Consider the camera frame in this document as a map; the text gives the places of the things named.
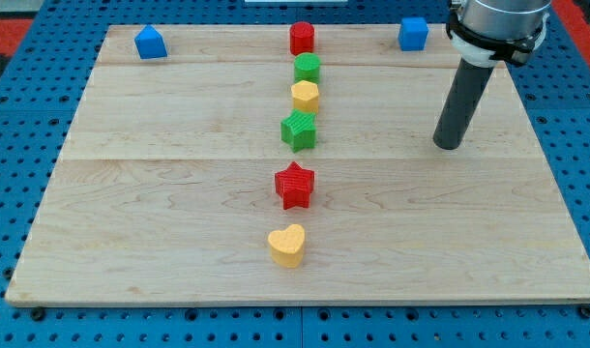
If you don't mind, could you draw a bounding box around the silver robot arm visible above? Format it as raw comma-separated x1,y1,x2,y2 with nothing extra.
446,0,551,68

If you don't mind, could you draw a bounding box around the red star block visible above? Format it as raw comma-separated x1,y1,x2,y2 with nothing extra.
275,161,315,210

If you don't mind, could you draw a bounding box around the green star block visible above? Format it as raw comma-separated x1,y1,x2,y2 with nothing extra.
280,109,316,153

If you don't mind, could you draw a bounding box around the yellow heart block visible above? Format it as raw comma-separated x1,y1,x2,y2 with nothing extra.
267,224,306,268

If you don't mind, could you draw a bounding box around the yellow hexagon block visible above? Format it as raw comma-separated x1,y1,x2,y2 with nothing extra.
291,80,320,113

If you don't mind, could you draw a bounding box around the green cylinder block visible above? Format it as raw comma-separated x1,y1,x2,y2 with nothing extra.
293,52,321,83

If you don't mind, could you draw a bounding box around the red cylinder block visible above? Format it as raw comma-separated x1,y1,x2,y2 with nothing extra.
289,21,315,55

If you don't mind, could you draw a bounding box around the blue cube block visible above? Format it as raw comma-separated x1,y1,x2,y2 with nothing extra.
398,17,428,51

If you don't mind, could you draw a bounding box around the blue pentagon house block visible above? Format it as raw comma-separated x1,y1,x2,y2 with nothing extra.
134,25,168,60

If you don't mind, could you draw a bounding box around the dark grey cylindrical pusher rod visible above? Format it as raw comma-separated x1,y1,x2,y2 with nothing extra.
432,59,493,150

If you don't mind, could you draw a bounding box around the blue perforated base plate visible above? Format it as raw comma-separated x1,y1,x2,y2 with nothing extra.
0,1,590,347

